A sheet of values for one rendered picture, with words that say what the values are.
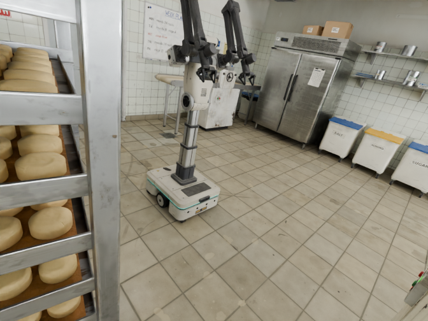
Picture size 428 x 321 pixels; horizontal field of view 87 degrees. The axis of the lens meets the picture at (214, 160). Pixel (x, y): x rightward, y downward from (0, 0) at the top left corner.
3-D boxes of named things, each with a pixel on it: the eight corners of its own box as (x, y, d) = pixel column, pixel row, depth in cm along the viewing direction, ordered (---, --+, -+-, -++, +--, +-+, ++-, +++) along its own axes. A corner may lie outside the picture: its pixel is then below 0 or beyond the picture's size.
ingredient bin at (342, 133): (314, 153, 462) (329, 116, 428) (325, 148, 506) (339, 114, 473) (341, 164, 431) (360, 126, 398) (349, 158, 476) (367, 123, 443)
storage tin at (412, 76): (414, 86, 383) (421, 72, 373) (413, 86, 371) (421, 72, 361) (402, 84, 393) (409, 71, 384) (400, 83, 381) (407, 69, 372)
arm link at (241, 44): (234, 6, 184) (225, 2, 176) (239, 2, 179) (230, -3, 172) (244, 59, 186) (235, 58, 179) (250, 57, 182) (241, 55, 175)
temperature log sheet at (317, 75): (318, 87, 412) (325, 69, 399) (318, 87, 410) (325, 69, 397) (307, 85, 425) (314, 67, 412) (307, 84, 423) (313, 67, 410)
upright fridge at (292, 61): (320, 146, 514) (362, 46, 425) (302, 151, 453) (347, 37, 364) (269, 125, 597) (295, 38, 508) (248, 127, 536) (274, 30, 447)
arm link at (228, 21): (227, 9, 189) (218, 6, 182) (239, 0, 179) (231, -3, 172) (233, 64, 195) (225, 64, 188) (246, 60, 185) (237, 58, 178)
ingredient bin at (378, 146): (346, 167, 424) (365, 128, 391) (355, 160, 468) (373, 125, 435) (378, 181, 393) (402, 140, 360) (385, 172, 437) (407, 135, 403)
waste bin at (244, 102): (259, 120, 617) (266, 96, 588) (247, 121, 581) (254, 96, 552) (244, 114, 649) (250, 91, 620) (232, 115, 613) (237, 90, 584)
